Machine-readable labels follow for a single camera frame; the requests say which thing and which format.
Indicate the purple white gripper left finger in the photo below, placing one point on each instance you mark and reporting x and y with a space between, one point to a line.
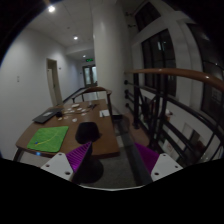
67 165

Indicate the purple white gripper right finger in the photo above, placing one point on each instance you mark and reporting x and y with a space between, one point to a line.
157 165

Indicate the green mouse pad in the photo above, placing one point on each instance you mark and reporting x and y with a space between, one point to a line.
48 139

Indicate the black computer mouse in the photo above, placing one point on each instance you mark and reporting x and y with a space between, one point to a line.
59 114

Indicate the dark grey laptop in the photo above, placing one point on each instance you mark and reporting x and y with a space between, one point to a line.
47 115

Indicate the wooden handrail with black railing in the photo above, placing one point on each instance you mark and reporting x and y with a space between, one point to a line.
180 110

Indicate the white paper sheet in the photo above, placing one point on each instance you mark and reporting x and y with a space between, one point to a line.
104 113

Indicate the glass double door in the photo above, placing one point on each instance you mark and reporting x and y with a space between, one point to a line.
90 76

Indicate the white door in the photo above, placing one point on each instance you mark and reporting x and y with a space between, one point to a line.
53 82

